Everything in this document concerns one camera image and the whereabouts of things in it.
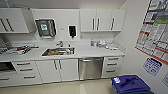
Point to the chrome faucet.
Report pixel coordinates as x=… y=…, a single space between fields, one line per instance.
x=60 y=43

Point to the small dish soap bottle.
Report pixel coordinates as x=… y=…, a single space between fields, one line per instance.
x=92 y=43

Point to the black soap dispenser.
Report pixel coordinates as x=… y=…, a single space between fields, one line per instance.
x=72 y=31

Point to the white wall cabinet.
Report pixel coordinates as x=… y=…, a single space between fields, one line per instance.
x=102 y=20
x=15 y=20

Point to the stainless steel sink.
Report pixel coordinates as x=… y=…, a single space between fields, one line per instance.
x=58 y=52

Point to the stack of white dishes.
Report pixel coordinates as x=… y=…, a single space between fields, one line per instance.
x=102 y=43

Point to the white two-door base cabinet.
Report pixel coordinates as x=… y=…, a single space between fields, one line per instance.
x=57 y=70

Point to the white drawer unit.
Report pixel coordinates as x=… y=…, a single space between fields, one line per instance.
x=26 y=71
x=112 y=66

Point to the blue lid trash bin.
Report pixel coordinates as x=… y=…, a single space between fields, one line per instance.
x=130 y=83

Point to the white dish cloth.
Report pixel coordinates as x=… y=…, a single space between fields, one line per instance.
x=113 y=47

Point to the colourful wall poster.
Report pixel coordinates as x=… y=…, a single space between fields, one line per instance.
x=153 y=33

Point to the stainless steel dishwasher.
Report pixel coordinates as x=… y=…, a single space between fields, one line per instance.
x=91 y=68

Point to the steel paper towel dispenser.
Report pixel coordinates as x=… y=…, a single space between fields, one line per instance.
x=45 y=28

